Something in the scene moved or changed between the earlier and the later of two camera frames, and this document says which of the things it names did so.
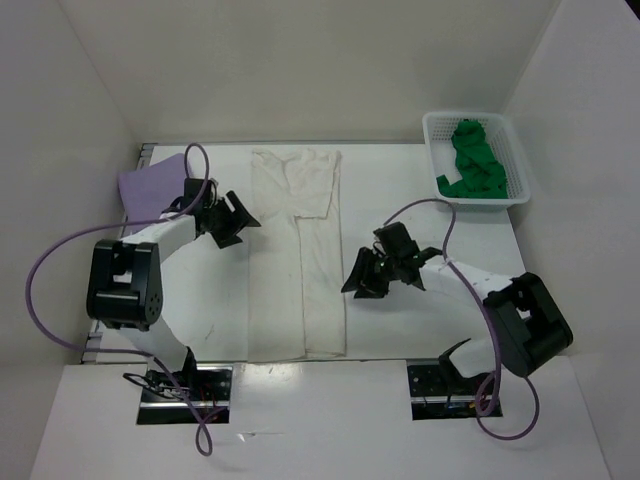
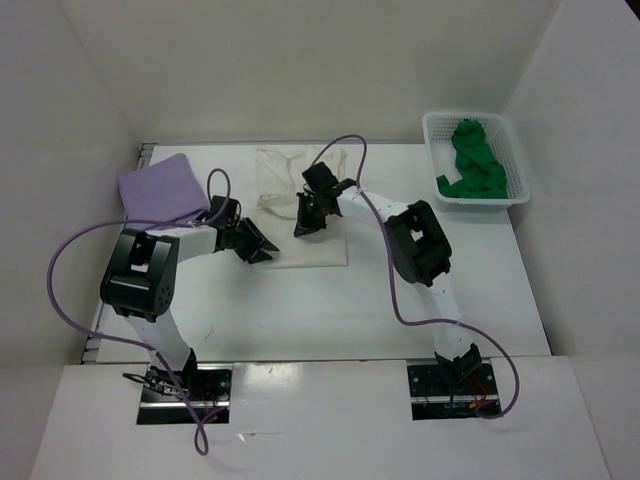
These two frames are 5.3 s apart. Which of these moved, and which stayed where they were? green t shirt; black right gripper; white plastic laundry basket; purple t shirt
Moved: black right gripper
Stayed: purple t shirt; white plastic laundry basket; green t shirt
